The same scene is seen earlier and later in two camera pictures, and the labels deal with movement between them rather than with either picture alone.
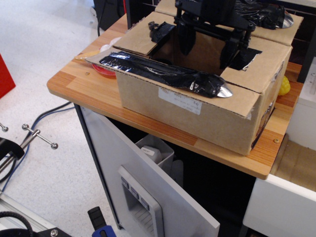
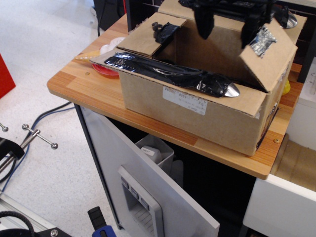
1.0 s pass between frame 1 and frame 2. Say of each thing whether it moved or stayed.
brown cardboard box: moved
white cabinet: stayed
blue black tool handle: stayed
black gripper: moved
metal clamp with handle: stayed
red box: stayed
